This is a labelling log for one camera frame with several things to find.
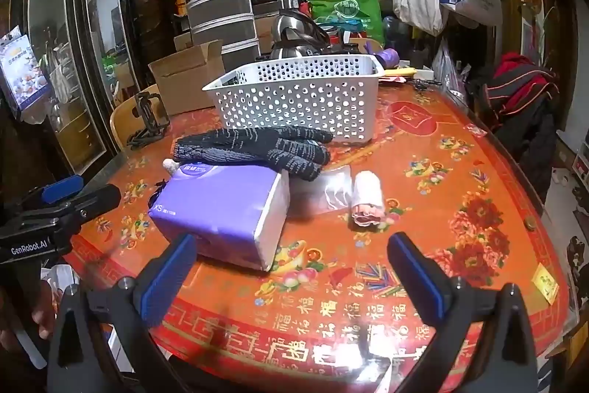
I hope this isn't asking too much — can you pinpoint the white perforated plastic basket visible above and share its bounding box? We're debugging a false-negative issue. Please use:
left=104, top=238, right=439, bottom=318
left=203, top=54, right=384, bottom=145

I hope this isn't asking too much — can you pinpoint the yellow wooden chair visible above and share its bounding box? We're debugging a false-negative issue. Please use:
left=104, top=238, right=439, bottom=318
left=110, top=84, right=170, bottom=150

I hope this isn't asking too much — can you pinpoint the clear plastic bag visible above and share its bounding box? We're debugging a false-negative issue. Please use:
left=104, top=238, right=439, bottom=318
left=288, top=165, right=352, bottom=220

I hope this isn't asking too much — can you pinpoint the wall calendar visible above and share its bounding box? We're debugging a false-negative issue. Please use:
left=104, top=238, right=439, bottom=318
left=1, top=26, right=50, bottom=117

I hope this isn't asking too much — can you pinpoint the stainless steel kettle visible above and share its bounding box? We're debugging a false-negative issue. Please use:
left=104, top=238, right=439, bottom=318
left=271, top=10, right=329, bottom=60

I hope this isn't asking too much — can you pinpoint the purple tissue pack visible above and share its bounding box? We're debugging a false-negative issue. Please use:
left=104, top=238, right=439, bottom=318
left=149, top=164, right=290, bottom=272

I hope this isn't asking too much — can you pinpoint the black knit glove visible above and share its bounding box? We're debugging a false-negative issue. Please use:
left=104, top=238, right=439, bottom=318
left=172, top=126, right=334, bottom=182

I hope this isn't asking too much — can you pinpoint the glass door cabinet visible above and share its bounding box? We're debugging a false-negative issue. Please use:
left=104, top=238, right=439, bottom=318
left=1, top=0, right=179, bottom=178

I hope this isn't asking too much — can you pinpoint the brown cardboard box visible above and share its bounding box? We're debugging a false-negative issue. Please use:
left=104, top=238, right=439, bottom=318
left=149, top=40, right=225, bottom=116

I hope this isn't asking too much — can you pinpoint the person's left hand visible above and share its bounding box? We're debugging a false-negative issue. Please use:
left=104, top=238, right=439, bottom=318
left=1, top=279, right=55, bottom=352

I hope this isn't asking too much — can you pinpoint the purple plastic scoop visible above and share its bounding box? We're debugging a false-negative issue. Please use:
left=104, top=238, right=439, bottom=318
left=364, top=42, right=400, bottom=70

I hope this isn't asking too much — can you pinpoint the green shopping bag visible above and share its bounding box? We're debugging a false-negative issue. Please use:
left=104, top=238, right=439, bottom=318
left=308, top=0, right=384, bottom=44

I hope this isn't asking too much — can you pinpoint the red floral tablecloth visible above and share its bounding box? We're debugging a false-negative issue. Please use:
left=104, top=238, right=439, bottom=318
left=64, top=82, right=572, bottom=391

